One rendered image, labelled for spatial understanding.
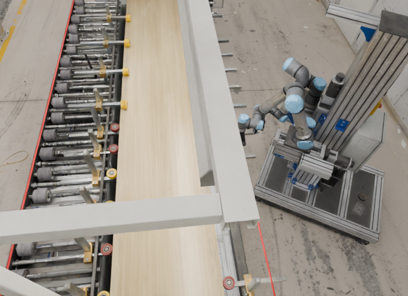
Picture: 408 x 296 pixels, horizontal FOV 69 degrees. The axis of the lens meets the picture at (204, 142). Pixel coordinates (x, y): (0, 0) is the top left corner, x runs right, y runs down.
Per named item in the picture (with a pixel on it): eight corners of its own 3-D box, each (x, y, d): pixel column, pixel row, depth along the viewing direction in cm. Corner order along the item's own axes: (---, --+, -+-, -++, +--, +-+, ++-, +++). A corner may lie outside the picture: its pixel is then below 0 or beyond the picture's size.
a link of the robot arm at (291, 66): (309, 89, 274) (292, 77, 228) (297, 81, 281) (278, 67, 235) (318, 79, 270) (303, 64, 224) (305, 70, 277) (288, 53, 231)
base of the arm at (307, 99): (321, 96, 280) (325, 89, 272) (318, 107, 272) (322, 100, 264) (305, 92, 283) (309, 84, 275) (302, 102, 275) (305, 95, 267)
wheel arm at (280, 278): (285, 276, 210) (286, 275, 206) (286, 281, 208) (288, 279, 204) (223, 283, 205) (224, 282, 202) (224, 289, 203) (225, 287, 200)
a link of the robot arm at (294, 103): (315, 136, 235) (302, 84, 198) (314, 151, 227) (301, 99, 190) (299, 137, 241) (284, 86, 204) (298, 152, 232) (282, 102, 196)
